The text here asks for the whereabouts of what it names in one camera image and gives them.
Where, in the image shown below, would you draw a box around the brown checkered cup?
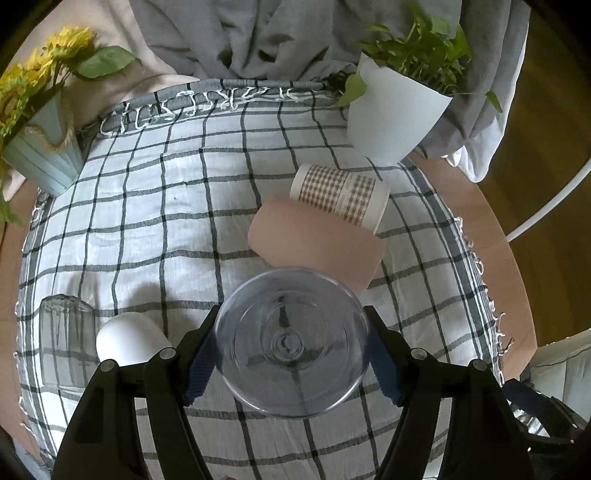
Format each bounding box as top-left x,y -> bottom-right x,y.
290,163 -> 391,234

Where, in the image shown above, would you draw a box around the green leafy plant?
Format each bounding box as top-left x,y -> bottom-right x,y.
335,0 -> 504,114

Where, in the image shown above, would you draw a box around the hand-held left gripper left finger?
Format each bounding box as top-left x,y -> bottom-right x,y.
51,305 -> 219,480

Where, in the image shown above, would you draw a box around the white curved tube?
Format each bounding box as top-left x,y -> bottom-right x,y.
505,157 -> 591,243

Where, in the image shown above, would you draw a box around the clear plastic cup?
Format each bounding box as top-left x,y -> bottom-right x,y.
215,268 -> 372,420

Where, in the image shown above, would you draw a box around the clear drinking glass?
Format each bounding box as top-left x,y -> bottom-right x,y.
38,295 -> 96,389

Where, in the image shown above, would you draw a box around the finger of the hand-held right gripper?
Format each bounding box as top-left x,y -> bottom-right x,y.
502,378 -> 552,409

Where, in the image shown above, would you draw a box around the light grey cushion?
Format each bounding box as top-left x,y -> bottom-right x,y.
526,327 -> 591,423

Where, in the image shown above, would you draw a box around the pink cup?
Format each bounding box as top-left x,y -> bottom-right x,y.
248,194 -> 387,291

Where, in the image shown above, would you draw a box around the grey cloth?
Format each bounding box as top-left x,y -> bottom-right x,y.
129,0 -> 529,183

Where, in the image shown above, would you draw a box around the checkered tablecloth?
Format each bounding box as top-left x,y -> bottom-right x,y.
14,78 -> 515,480

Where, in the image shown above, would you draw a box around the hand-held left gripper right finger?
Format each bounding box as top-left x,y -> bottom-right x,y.
366,305 -> 536,480

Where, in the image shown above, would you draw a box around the white plant pot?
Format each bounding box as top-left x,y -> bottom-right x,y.
346,52 -> 455,165

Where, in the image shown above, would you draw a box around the light blue ribbed pot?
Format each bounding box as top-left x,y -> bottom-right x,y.
0,88 -> 86,197

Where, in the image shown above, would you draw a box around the yellow sunflowers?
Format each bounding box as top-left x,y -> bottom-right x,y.
0,25 -> 142,227

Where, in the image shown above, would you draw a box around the white cup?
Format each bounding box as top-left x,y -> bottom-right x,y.
95,312 -> 177,366

